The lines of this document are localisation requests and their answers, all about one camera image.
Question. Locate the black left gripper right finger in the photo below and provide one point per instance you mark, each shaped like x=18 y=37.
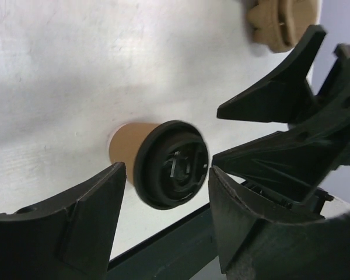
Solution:
x=259 y=239

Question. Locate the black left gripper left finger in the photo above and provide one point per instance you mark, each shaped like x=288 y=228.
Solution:
x=67 y=236

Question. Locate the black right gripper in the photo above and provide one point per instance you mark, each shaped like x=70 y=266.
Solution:
x=284 y=95

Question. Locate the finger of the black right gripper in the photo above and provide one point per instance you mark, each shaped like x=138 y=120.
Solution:
x=292 y=163

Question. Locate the brown paper coffee cup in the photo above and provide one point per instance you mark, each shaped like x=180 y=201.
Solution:
x=125 y=143

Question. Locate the black plastic cup lid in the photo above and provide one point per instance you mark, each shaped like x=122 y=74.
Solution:
x=171 y=165

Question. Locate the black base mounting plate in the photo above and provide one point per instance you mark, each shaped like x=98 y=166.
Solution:
x=177 y=252

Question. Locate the brown cardboard cup carrier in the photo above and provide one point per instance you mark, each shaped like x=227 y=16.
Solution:
x=280 y=24

